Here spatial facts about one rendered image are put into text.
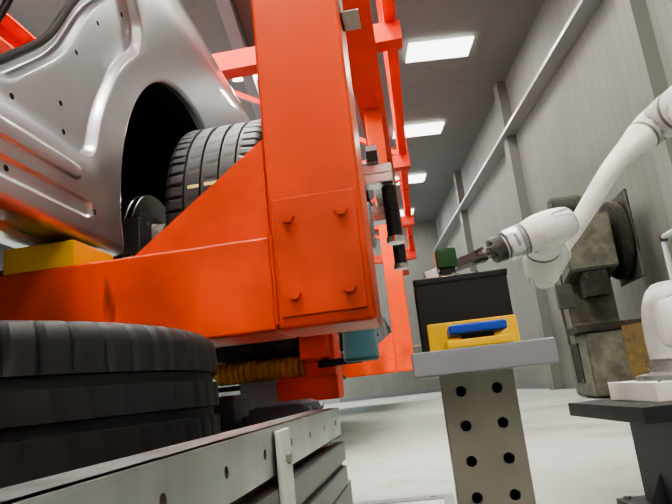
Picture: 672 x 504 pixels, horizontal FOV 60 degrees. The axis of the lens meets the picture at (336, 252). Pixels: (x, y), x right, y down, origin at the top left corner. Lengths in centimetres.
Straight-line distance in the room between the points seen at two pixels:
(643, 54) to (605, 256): 241
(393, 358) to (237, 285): 420
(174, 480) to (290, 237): 66
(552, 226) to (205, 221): 99
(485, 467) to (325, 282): 36
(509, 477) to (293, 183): 56
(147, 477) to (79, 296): 80
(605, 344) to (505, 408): 685
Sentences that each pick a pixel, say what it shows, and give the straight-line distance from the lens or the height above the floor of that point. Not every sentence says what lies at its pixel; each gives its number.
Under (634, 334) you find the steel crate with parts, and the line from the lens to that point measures 620.
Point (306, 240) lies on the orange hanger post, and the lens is 97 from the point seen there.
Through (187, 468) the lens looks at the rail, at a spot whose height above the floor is 38.
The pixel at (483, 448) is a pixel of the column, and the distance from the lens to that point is 86.
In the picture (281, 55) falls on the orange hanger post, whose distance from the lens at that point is 111.
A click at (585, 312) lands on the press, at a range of 816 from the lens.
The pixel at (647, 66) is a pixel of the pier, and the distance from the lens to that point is 802.
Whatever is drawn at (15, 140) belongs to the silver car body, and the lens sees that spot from 106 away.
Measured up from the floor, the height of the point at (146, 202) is 98.
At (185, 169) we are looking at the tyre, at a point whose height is 97.
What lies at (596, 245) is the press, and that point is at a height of 181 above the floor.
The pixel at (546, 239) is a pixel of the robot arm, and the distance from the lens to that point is 169.
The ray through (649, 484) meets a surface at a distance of 200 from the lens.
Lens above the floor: 42
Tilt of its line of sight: 13 degrees up
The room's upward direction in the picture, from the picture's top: 6 degrees counter-clockwise
